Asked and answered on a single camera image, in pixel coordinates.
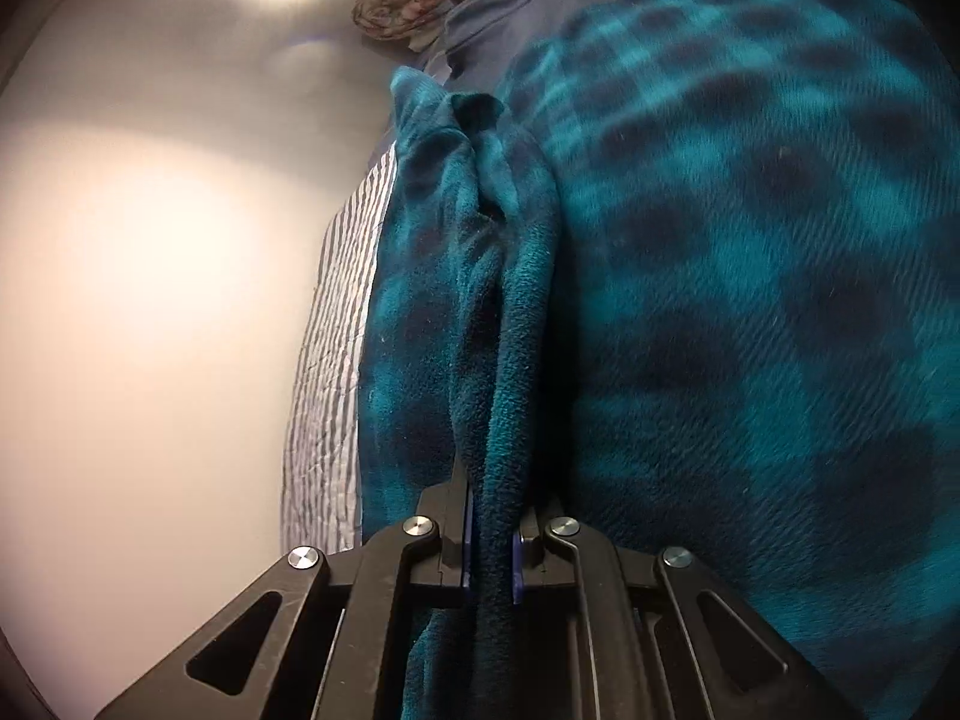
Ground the teal plaid fleece garment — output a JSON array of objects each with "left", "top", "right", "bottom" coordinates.
[{"left": 356, "top": 0, "right": 960, "bottom": 720}]

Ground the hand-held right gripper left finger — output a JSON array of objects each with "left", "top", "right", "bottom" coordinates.
[{"left": 94, "top": 463, "right": 475, "bottom": 720}]

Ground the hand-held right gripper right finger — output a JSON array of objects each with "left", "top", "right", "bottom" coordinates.
[{"left": 513, "top": 496, "right": 857, "bottom": 720}]

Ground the striped bed sheet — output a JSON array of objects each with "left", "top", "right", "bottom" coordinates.
[{"left": 281, "top": 142, "right": 398, "bottom": 557}]

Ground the navy blue garment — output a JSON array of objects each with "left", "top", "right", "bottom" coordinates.
[{"left": 420, "top": 0, "right": 647, "bottom": 91}]

